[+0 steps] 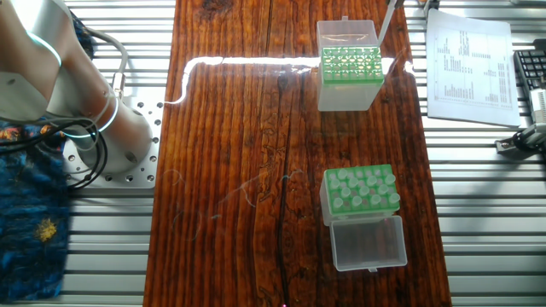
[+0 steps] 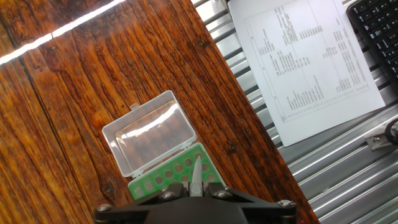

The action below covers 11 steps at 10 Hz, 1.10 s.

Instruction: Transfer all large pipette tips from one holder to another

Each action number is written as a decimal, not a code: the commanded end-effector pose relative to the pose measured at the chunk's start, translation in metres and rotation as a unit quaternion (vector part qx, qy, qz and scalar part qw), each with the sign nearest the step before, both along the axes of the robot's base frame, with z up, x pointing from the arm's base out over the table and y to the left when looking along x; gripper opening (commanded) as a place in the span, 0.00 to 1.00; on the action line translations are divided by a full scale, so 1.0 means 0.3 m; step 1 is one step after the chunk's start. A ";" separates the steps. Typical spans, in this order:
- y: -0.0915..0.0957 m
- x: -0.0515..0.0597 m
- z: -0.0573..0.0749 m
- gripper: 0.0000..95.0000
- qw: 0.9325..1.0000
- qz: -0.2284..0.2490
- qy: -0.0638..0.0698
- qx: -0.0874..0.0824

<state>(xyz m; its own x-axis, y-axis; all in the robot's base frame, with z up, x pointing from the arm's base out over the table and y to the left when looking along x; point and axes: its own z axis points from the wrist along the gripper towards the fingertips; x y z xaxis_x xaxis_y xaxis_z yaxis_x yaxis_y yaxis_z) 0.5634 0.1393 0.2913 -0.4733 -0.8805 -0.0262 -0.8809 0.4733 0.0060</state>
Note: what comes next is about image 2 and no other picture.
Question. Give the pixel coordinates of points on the clear large pipette tip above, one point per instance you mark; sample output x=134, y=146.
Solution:
x=196, y=177

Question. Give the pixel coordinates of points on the printed white paper sheet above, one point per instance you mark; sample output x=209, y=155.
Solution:
x=311, y=68

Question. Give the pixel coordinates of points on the black keyboard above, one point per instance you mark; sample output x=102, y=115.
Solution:
x=379, y=31

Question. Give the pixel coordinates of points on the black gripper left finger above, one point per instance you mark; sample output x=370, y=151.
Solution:
x=124, y=211

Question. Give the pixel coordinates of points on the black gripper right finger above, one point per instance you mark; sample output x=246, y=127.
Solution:
x=267, y=210

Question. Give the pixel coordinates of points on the small metal mount bracket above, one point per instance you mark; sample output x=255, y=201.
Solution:
x=380, y=142

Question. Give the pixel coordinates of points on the brown wooden board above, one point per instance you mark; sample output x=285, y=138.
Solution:
x=50, y=124

